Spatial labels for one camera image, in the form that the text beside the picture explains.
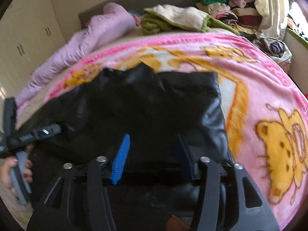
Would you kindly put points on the lilac quilt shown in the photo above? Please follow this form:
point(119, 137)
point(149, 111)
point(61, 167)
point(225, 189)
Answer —
point(96, 36)

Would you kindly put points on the heap of mixed clothes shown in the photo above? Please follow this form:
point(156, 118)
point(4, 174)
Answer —
point(284, 53)

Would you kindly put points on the pink printed bear blanket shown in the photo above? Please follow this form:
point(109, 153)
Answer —
point(252, 77)

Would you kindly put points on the green and cream fleece blanket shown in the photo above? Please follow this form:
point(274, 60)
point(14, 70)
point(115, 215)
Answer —
point(182, 14)

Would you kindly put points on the cream hanging cloth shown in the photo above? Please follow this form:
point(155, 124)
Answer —
point(269, 4)

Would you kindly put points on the pile of folded clothes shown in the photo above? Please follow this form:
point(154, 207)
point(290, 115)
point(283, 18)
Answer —
point(231, 12)

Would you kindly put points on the blue and pink cloth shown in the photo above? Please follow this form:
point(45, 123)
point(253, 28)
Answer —
point(134, 16)

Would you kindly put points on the black leather jacket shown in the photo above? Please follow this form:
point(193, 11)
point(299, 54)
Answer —
point(144, 105)

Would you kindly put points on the cream wardrobe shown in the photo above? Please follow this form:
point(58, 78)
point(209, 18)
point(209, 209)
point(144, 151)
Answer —
point(28, 28)

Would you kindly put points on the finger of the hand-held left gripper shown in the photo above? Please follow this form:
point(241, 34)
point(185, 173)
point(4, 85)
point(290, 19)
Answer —
point(10, 118)
point(45, 132)

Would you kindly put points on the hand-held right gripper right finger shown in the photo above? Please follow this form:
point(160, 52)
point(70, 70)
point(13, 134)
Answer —
point(187, 161)

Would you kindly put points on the person's left hand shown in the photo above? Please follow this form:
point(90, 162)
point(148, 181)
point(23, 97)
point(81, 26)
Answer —
point(6, 175)

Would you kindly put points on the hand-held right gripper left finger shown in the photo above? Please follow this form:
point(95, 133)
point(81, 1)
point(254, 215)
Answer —
point(121, 158)

